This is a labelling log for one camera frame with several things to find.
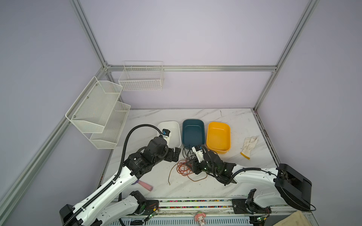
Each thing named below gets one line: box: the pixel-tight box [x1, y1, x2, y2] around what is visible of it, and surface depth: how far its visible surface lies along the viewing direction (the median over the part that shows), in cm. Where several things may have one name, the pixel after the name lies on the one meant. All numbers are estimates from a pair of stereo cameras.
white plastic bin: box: [157, 121, 182, 149], surface depth 106 cm
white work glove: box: [239, 135, 259, 161], surface depth 98 cm
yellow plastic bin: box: [205, 121, 231, 155], surface depth 104 cm
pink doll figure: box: [194, 211, 207, 226], surface depth 70 cm
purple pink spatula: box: [131, 179, 154, 192], surface depth 82 cm
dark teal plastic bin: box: [181, 118, 206, 150], surface depth 104 cm
